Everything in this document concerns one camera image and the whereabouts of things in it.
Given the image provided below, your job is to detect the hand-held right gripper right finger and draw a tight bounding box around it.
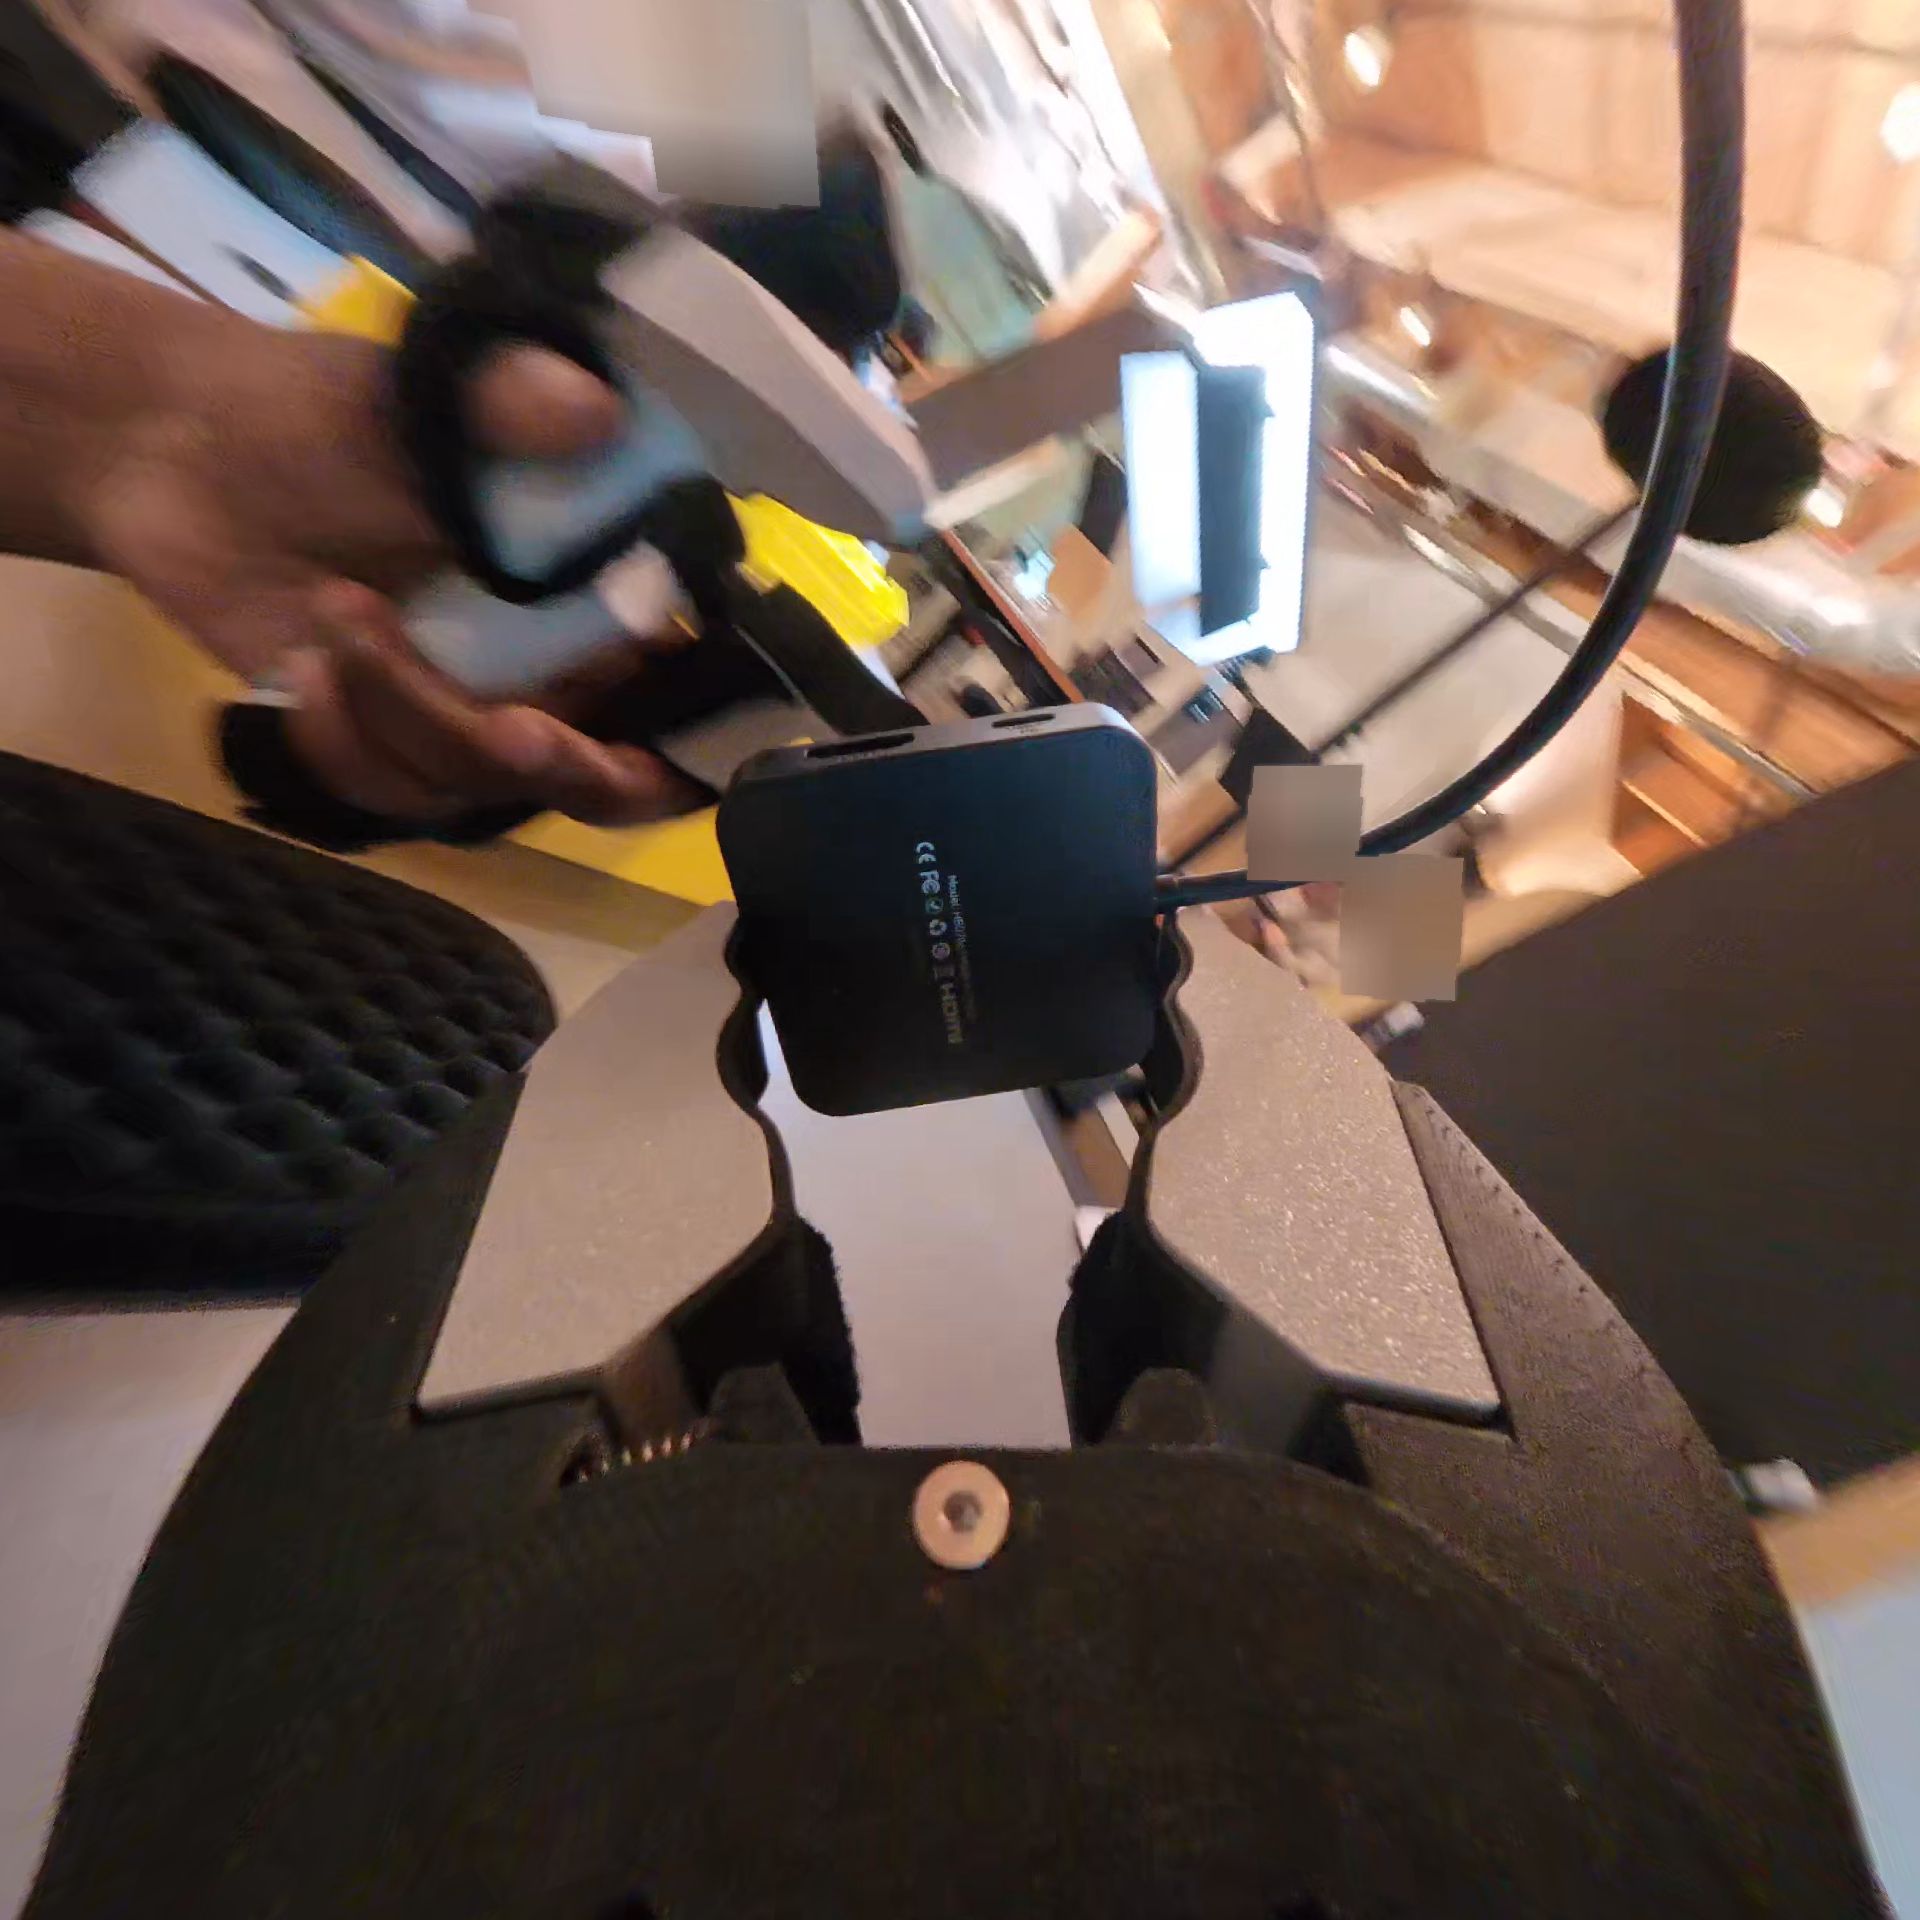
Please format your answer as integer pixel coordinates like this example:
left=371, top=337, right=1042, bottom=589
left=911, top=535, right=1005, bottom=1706
left=1053, top=913, right=1502, bottom=1452

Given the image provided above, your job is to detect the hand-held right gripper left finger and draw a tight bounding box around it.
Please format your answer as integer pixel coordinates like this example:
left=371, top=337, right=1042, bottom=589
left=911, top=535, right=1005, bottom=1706
left=415, top=901, right=865, bottom=1448

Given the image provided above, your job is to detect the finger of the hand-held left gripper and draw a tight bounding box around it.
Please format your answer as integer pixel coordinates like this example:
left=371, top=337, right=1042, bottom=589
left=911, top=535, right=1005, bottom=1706
left=599, top=223, right=935, bottom=548

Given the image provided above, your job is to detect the yellow plastic bin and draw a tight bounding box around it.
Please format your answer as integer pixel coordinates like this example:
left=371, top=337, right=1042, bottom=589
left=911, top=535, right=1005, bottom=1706
left=293, top=255, right=915, bottom=905

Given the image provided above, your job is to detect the black square hdmi adapter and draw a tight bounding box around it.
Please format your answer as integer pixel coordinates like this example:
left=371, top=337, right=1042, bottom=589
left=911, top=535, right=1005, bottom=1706
left=717, top=0, right=1749, bottom=1120

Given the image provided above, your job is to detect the person's left hand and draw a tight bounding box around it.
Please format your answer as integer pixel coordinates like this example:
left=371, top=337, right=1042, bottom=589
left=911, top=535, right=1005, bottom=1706
left=0, top=230, right=710, bottom=829

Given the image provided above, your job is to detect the bright led light panel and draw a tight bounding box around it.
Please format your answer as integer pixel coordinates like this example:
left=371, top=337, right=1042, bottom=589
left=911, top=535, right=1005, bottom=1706
left=1117, top=292, right=1318, bottom=665

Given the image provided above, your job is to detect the black quilted pad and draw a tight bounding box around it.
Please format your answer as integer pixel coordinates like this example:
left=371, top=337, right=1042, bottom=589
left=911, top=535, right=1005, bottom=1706
left=0, top=750, right=559, bottom=1297

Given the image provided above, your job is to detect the black board with tan edge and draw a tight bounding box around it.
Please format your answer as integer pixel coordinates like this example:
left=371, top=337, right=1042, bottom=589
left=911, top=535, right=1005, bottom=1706
left=1370, top=756, right=1920, bottom=1488

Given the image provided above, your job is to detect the black ribbed disc on pole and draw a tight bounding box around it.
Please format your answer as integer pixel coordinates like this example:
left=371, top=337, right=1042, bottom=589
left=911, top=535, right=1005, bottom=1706
left=1304, top=346, right=1825, bottom=759

